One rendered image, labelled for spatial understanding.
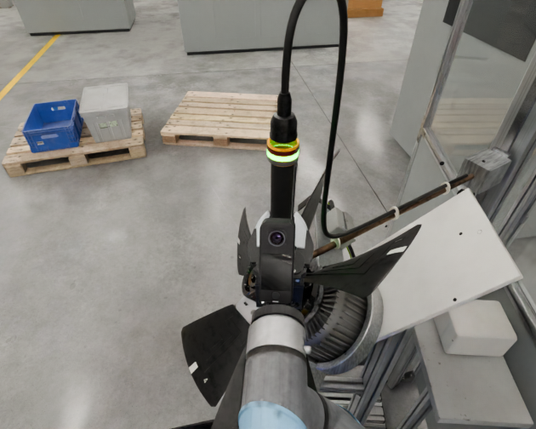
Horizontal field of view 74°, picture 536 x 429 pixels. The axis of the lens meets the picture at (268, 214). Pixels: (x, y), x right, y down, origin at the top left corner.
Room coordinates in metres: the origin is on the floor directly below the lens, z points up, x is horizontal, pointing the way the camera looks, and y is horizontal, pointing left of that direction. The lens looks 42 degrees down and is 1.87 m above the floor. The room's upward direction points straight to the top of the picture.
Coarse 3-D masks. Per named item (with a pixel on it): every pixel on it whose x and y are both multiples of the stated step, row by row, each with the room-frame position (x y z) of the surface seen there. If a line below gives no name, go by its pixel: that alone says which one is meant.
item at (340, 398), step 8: (320, 392) 0.70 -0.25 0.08; (328, 392) 0.71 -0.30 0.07; (336, 392) 0.71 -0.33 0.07; (344, 392) 0.71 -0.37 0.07; (336, 400) 0.67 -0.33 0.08; (344, 400) 0.67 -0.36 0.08; (376, 408) 0.63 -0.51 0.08; (368, 416) 0.60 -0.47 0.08; (376, 416) 0.60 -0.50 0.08; (384, 416) 0.60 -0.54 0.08; (368, 424) 0.56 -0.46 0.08; (376, 424) 0.56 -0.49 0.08; (384, 424) 0.56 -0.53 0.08
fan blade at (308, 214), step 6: (324, 174) 0.69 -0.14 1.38; (318, 186) 0.68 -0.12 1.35; (312, 192) 0.65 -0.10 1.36; (318, 192) 0.72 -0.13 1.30; (312, 198) 0.66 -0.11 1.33; (318, 198) 0.74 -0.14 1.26; (306, 204) 0.63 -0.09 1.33; (312, 204) 0.68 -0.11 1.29; (306, 210) 0.64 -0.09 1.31; (312, 210) 0.70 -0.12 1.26; (306, 216) 0.65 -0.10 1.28; (312, 216) 0.70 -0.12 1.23; (306, 222) 0.66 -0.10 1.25
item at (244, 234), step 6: (246, 216) 0.79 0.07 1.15; (240, 222) 0.83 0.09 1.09; (246, 222) 0.77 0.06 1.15; (240, 228) 0.81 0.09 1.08; (246, 228) 0.75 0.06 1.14; (240, 234) 0.80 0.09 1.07; (246, 234) 0.74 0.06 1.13; (240, 240) 0.78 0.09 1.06; (246, 240) 0.73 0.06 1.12; (240, 246) 0.77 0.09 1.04; (246, 246) 0.71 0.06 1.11; (240, 252) 0.76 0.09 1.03; (246, 252) 0.71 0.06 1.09; (246, 258) 0.71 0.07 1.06; (240, 264) 0.74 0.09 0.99; (246, 264) 0.71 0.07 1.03; (240, 270) 0.74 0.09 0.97
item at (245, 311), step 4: (244, 296) 0.52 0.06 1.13; (240, 300) 0.51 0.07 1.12; (244, 300) 0.51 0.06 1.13; (248, 300) 0.51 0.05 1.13; (240, 304) 0.51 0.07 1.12; (248, 304) 0.50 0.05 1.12; (252, 304) 0.50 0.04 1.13; (240, 308) 0.50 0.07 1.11; (244, 308) 0.50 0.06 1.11; (248, 308) 0.50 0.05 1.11; (252, 308) 0.49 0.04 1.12; (256, 308) 0.49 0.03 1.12; (240, 312) 0.49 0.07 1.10; (244, 312) 0.49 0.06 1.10; (248, 312) 0.49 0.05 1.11; (244, 316) 0.49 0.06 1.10; (248, 316) 0.48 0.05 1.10; (248, 320) 0.48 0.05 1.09
